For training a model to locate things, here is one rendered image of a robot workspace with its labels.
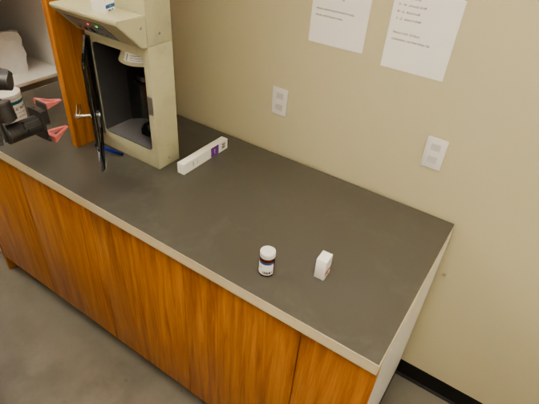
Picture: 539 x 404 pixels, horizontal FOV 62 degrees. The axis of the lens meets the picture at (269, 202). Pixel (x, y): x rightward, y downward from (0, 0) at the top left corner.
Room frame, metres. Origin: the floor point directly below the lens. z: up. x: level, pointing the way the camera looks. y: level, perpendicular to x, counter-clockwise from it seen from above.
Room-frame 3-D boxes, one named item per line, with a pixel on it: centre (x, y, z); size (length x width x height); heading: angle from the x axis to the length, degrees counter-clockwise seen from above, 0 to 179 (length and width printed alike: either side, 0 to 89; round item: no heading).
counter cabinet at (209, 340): (1.49, 0.39, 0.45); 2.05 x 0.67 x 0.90; 59
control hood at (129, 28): (1.48, 0.60, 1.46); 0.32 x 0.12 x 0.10; 59
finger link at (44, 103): (1.31, 0.74, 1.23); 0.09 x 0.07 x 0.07; 149
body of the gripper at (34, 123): (1.25, 0.77, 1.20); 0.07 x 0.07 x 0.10; 59
